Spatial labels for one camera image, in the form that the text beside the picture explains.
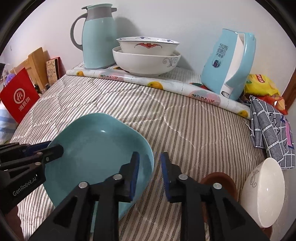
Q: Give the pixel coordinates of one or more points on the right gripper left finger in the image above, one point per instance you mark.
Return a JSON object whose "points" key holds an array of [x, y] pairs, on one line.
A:
{"points": [[91, 211]]}

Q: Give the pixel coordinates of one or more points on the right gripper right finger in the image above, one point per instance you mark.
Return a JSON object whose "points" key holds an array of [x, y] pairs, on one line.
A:
{"points": [[226, 218]]}

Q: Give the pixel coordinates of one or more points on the brown small bowl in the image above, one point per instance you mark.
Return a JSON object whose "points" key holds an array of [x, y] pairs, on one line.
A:
{"points": [[226, 182]]}

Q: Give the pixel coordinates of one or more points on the teal plastic plate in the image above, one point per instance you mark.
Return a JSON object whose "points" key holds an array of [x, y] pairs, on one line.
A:
{"points": [[95, 147]]}

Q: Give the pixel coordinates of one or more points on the person left hand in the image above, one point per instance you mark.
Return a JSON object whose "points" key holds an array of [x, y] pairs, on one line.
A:
{"points": [[15, 223]]}

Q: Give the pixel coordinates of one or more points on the red paper bag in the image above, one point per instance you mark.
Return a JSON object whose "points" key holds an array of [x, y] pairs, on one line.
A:
{"points": [[19, 95]]}

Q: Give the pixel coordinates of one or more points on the striped quilted table cover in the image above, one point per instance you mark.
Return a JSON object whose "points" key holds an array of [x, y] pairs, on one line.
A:
{"points": [[199, 137]]}

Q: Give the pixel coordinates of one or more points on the grey checked folded cloth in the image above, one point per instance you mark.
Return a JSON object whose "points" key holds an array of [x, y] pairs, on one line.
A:
{"points": [[270, 130]]}

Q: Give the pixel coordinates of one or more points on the brown patterned box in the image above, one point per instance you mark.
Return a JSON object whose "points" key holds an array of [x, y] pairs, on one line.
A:
{"points": [[55, 70]]}

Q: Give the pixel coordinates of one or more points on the red orange snack bag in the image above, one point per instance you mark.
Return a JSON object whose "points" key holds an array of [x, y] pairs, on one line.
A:
{"points": [[276, 101]]}

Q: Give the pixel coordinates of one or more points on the yellow chips bag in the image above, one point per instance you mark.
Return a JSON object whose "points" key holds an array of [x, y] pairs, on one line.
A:
{"points": [[260, 85]]}

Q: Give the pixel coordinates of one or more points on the fruit print rolled mat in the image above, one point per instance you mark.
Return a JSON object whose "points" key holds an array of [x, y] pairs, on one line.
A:
{"points": [[180, 81]]}

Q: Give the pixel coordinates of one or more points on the light blue thermos jug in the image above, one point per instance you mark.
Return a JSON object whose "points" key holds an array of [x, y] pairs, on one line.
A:
{"points": [[99, 36]]}

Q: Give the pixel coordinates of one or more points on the large white ceramic bowl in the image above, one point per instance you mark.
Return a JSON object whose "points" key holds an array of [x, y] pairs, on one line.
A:
{"points": [[145, 65]]}

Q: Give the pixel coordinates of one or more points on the light blue electric kettle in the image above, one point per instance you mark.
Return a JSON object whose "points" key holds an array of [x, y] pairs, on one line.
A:
{"points": [[229, 65]]}

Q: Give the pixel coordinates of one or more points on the blue patterned porcelain bowl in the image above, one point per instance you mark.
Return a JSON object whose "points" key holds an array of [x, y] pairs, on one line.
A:
{"points": [[147, 45]]}

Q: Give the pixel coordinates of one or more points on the brown wooden door frame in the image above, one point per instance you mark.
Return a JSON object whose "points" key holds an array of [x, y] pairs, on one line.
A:
{"points": [[289, 93]]}

